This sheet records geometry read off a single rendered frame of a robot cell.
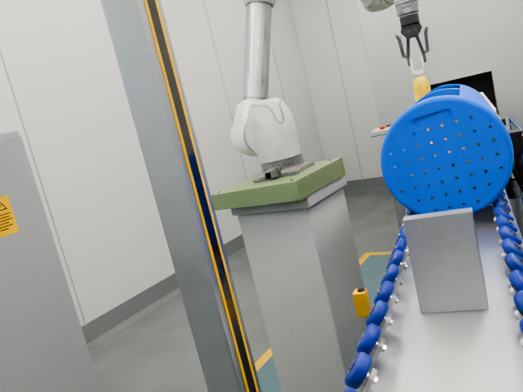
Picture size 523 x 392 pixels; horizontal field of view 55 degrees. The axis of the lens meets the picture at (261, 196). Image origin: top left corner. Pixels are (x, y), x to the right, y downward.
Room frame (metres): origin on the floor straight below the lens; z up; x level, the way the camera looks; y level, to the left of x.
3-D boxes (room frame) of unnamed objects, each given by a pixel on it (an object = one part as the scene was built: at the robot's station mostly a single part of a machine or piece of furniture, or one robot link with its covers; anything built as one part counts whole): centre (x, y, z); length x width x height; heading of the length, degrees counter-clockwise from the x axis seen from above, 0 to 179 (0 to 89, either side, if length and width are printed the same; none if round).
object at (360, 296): (0.84, -0.16, 0.92); 0.08 x 0.03 x 0.05; 66
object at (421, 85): (2.10, -0.76, 1.21); 0.07 x 0.07 x 0.19
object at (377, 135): (2.26, -0.61, 1.05); 0.20 x 0.10 x 0.10; 156
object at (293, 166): (1.79, -0.09, 1.09); 0.22 x 0.18 x 0.06; 151
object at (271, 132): (1.82, -0.09, 1.23); 0.18 x 0.16 x 0.22; 21
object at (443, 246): (0.74, -0.25, 1.00); 0.10 x 0.04 x 0.15; 66
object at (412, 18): (2.10, -0.76, 1.49); 0.08 x 0.07 x 0.09; 66
